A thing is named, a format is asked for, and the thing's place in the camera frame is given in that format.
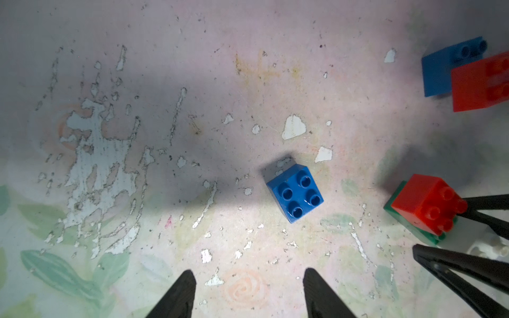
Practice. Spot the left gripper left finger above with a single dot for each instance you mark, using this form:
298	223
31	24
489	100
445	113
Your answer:
178	301

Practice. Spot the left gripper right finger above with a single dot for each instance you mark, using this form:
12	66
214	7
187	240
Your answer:
321	300

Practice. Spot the green lego brick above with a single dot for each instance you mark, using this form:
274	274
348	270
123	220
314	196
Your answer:
423	236

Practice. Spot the red lego brick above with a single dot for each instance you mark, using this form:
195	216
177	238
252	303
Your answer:
480	84
428	203

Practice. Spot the blue lego brick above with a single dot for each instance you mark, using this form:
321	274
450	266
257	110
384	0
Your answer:
295	192
437	66

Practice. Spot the white lego brick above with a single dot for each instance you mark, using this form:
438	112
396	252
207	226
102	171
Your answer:
479	242

